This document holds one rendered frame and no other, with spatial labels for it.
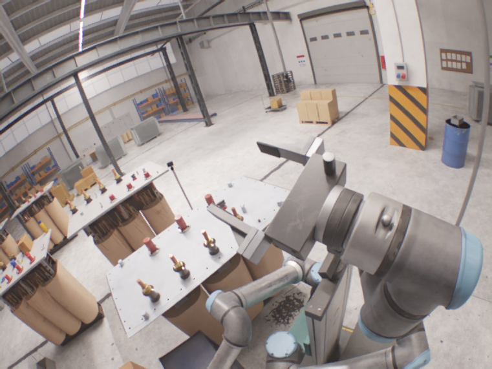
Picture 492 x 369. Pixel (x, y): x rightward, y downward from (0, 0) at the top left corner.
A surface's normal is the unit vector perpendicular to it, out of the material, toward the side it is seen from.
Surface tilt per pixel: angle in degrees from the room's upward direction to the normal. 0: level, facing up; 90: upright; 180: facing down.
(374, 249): 58
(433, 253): 35
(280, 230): 24
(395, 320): 82
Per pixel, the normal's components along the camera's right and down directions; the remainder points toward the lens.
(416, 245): -0.48, -0.32
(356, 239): -0.61, 0.00
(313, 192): -0.36, -0.52
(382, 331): -0.76, 0.40
